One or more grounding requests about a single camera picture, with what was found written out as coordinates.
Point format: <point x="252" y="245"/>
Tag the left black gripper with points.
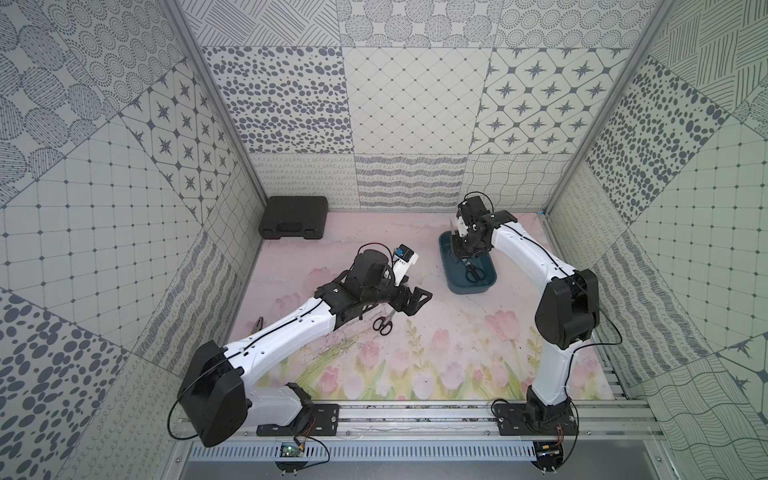
<point x="402" y="294"/>

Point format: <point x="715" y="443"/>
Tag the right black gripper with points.
<point x="459" y="253"/>

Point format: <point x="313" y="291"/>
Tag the blue-handled scissors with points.
<point x="473" y="273"/>

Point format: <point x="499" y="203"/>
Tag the black-handled scissors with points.
<point x="383" y="324"/>

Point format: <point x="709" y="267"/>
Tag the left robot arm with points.
<point x="220" y="393"/>

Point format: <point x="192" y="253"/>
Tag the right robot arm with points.
<point x="568" y="310"/>

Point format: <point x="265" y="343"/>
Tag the teal plastic storage box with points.
<point x="454" y="269"/>

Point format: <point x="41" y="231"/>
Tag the black plastic tool case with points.
<point x="294" y="216"/>

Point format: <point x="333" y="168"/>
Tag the yellow black pliers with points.
<point x="258" y="325"/>

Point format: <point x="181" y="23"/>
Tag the left controller board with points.
<point x="291" y="458"/>

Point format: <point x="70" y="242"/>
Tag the controller board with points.
<point x="291" y="458"/>
<point x="548" y="456"/>

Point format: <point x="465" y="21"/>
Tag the right controller board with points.
<point x="548" y="456"/>

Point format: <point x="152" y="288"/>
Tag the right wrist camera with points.
<point x="460" y="227"/>

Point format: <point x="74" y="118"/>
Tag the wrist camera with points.
<point x="403" y="258"/>
<point x="460" y="227"/>

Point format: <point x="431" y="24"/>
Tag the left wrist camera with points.
<point x="403" y="258"/>

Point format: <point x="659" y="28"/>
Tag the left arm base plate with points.
<point x="318" y="420"/>

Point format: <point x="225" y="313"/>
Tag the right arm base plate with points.
<point x="518" y="419"/>

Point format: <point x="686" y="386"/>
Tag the white slotted cable duct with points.
<point x="383" y="450"/>

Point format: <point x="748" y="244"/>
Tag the aluminium rail frame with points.
<point x="448" y="420"/>

